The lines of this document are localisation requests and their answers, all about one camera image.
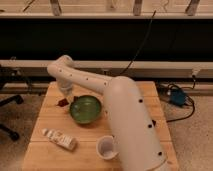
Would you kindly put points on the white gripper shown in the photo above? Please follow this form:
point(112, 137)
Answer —
point(66, 90)

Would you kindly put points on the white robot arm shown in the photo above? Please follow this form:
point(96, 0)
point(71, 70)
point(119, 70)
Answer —
point(138, 145)

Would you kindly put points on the green bowl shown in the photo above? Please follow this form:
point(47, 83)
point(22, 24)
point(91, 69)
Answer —
point(85, 109)

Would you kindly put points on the white tube bottle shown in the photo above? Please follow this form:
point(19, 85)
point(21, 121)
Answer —
point(60, 138)

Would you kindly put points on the blue power box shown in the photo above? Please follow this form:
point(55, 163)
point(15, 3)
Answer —
point(177, 97)

